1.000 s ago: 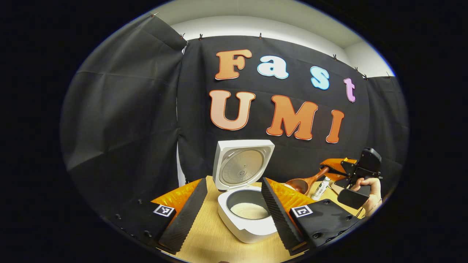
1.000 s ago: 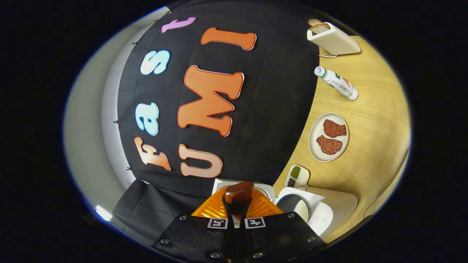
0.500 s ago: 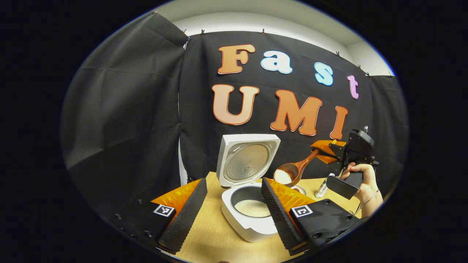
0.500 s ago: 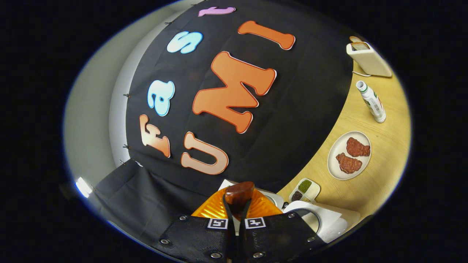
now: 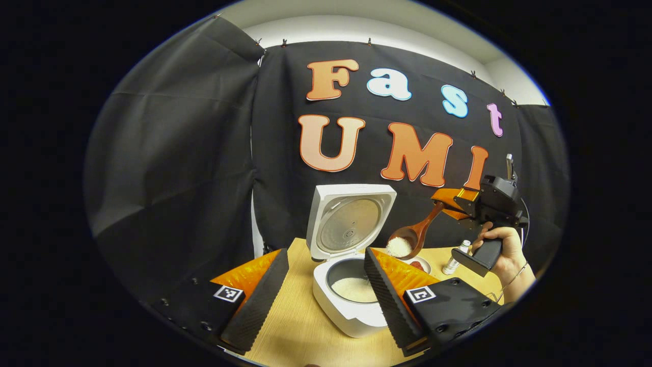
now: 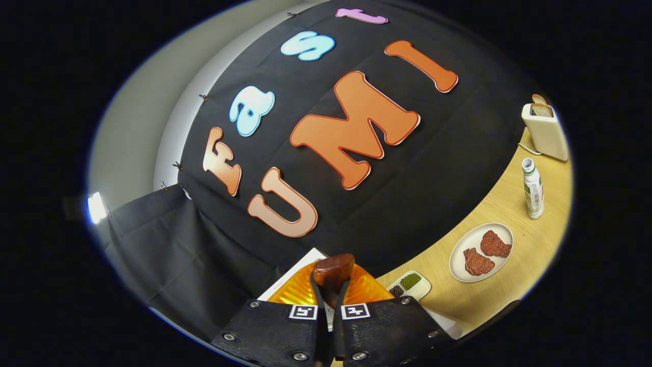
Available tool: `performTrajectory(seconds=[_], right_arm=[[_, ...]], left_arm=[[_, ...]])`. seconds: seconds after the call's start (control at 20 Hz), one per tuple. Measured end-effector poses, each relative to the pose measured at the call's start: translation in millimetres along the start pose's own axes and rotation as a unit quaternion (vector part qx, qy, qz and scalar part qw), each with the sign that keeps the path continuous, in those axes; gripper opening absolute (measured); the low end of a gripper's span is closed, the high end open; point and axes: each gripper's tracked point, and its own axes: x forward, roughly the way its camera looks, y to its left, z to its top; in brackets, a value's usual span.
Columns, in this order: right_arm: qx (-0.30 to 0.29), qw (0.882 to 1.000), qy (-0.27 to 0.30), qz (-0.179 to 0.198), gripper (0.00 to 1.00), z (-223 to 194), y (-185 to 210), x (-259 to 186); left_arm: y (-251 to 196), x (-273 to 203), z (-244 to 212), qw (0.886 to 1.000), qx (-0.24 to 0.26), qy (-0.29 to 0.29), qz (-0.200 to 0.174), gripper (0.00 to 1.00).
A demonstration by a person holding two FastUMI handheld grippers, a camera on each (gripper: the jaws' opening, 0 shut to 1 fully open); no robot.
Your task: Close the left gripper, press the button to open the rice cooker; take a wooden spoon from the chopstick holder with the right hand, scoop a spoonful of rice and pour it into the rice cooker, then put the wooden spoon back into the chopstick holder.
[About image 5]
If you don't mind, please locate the white drink bottle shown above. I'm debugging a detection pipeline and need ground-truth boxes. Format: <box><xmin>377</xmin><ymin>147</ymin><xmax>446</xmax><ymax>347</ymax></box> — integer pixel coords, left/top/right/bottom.
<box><xmin>442</xmin><ymin>240</ymin><xmax>472</xmax><ymax>276</ymax></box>

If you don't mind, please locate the brown wooden spoon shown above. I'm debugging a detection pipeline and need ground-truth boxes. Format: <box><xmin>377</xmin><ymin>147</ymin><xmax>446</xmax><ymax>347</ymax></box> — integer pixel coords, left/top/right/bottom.
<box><xmin>386</xmin><ymin>201</ymin><xmax>445</xmax><ymax>261</ymax></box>

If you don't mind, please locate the heap of white rice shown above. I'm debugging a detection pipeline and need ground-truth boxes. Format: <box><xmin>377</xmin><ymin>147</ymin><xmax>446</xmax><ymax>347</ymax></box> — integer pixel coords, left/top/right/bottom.
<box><xmin>331</xmin><ymin>277</ymin><xmax>378</xmax><ymax>303</ymax></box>

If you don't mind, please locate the white rice cooker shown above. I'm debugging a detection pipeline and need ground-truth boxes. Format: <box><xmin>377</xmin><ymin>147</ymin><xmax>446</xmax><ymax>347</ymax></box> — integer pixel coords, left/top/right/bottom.
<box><xmin>305</xmin><ymin>183</ymin><xmax>397</xmax><ymax>338</ymax></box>

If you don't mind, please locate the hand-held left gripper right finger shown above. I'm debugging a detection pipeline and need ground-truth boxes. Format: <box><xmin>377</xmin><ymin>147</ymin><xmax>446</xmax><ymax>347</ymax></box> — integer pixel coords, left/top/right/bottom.
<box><xmin>363</xmin><ymin>247</ymin><xmax>505</xmax><ymax>357</ymax></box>

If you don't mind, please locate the white round plate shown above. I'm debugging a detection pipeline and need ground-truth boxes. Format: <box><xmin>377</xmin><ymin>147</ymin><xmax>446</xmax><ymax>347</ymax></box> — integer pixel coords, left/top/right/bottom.
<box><xmin>405</xmin><ymin>256</ymin><xmax>432</xmax><ymax>276</ymax></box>

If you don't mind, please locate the small white rice portion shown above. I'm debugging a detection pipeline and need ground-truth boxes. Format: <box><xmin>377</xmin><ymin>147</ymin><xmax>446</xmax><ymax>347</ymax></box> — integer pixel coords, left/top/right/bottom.
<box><xmin>386</xmin><ymin>237</ymin><xmax>414</xmax><ymax>258</ymax></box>

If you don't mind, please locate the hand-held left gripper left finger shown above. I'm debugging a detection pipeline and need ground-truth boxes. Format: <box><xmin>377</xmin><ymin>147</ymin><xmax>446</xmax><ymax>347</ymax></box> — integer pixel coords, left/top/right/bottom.
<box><xmin>150</xmin><ymin>248</ymin><xmax>289</xmax><ymax>355</ymax></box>

